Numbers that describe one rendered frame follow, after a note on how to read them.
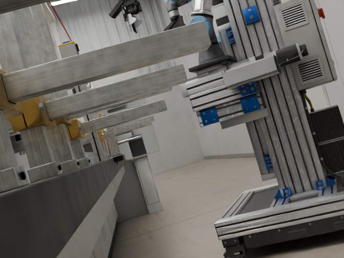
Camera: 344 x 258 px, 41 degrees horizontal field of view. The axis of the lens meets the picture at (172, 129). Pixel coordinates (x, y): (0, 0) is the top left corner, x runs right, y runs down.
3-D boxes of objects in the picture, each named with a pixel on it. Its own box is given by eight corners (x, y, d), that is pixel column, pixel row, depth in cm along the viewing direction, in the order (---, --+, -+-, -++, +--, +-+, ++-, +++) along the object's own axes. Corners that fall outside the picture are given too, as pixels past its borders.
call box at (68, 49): (81, 61, 203) (76, 44, 203) (79, 58, 196) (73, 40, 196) (65, 65, 202) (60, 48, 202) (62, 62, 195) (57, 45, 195)
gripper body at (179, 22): (185, 30, 319) (179, 14, 320) (173, 35, 322) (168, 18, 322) (188, 32, 327) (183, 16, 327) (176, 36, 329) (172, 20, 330)
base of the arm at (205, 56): (229, 59, 255) (223, 42, 256) (222, 57, 241) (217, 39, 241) (203, 68, 260) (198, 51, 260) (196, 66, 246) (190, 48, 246)
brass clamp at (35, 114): (60, 126, 84) (52, 99, 84) (46, 121, 70) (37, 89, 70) (26, 135, 83) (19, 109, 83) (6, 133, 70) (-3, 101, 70)
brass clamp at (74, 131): (88, 137, 134) (83, 121, 134) (83, 135, 120) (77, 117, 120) (67, 143, 133) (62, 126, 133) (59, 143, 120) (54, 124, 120)
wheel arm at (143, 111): (167, 113, 132) (163, 99, 133) (168, 112, 129) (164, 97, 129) (17, 156, 128) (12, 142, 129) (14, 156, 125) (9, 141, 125)
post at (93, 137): (106, 159, 200) (77, 60, 201) (105, 159, 195) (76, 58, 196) (95, 163, 200) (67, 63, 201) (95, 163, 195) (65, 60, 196)
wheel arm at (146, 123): (151, 126, 232) (149, 118, 232) (152, 126, 229) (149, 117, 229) (66, 151, 228) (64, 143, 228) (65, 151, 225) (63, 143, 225)
